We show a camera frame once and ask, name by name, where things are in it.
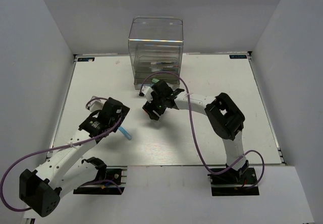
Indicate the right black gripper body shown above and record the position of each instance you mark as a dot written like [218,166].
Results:
[160,100]

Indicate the light blue highlighter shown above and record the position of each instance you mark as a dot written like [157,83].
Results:
[125,133]

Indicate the red gel pen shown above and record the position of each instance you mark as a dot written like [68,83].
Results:
[171,63]

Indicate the clear acrylic drawer organizer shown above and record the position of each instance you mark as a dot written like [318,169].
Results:
[154,39]

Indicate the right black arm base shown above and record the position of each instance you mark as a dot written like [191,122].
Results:
[226,184]

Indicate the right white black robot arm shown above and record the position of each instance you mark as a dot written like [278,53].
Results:
[224,116]

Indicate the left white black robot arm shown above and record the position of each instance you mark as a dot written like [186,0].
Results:
[68,169]

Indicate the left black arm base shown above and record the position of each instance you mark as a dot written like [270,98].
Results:
[113,184]

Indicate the left blue table label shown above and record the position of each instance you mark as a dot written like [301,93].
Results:
[87,59]

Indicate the blue table label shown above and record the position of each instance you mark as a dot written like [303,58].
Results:
[87,59]
[237,56]

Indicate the right blue table label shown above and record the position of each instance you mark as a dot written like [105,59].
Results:
[237,56]

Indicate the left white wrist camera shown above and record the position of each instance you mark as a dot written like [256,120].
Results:
[94,104]

